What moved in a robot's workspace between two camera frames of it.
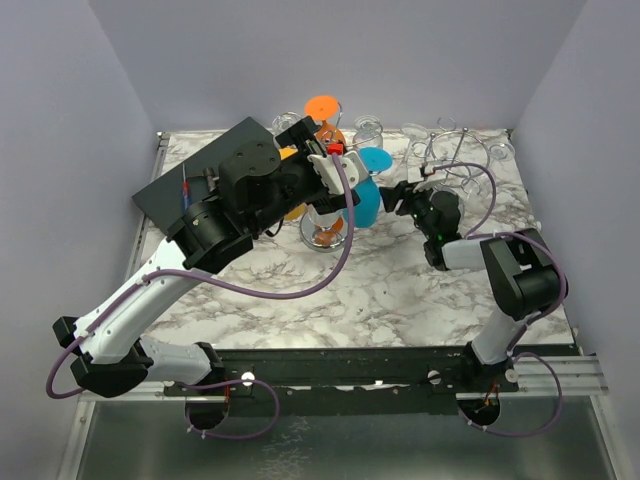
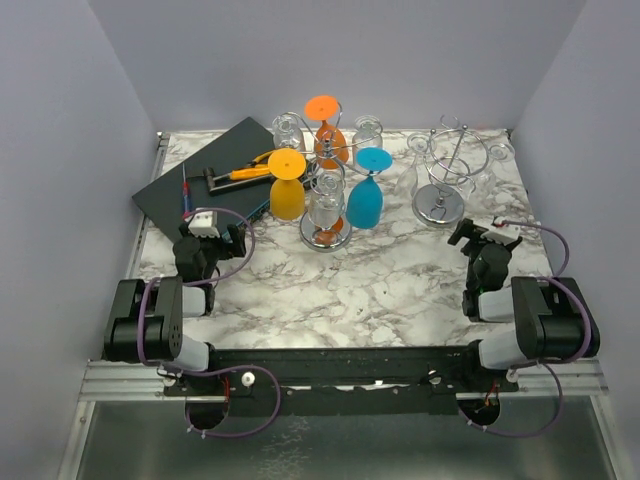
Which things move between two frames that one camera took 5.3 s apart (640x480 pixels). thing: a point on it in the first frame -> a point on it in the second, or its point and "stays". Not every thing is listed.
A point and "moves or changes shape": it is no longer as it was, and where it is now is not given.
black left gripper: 302,136 -> 235,248
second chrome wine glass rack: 455,155 stays
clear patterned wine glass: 367,135 stays
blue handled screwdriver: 186,192 stays
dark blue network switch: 162,200 stays
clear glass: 412,131 moves or changes shape
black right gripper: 404,191 -> 471,231
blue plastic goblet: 373,159 stays
